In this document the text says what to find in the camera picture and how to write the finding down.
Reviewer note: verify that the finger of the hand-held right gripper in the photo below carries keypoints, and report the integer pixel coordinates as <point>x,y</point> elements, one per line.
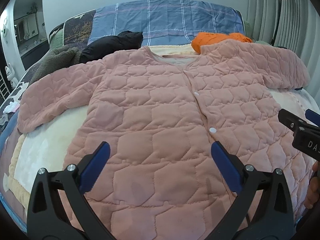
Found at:
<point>313,117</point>
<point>287,118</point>

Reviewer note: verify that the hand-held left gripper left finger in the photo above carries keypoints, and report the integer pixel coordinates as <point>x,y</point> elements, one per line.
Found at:
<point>98,163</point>

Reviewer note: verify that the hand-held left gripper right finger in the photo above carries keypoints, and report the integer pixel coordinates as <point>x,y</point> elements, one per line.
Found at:
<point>222,165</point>

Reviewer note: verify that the pink quilted jacket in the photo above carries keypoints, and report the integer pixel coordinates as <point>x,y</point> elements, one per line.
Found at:
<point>160,110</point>

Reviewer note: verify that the person's right hand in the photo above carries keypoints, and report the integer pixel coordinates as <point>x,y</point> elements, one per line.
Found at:
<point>313,190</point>

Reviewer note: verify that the cream plush blanket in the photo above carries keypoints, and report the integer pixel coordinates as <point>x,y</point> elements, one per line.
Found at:
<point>47,140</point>

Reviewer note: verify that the grey pleated curtain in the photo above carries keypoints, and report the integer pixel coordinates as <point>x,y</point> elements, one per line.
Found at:
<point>300,35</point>

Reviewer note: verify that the white and pink socks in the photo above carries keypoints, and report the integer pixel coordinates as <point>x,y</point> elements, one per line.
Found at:
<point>11,107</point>

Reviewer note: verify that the orange puffer jacket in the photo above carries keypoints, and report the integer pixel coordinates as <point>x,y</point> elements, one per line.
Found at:
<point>212,40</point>

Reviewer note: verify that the brown fleece garment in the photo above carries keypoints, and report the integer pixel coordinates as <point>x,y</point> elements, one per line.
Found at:
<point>55,57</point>

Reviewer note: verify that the black puffer jacket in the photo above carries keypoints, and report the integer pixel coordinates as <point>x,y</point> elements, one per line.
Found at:
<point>110,45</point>

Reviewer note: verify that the white ladder rack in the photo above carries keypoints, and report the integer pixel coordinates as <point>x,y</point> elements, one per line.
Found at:
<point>3,85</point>

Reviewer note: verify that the white cat figurine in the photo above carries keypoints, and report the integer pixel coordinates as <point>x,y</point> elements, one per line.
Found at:
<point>10,73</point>

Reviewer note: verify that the pale green pillow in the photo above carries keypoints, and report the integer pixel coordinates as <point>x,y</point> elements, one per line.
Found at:
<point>56,37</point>

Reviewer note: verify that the dark tree-print bed cover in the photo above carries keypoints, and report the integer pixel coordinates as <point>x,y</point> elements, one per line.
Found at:
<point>77,27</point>

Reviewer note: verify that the blue plaid quilt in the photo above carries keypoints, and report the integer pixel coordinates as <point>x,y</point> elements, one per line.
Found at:
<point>162,22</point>

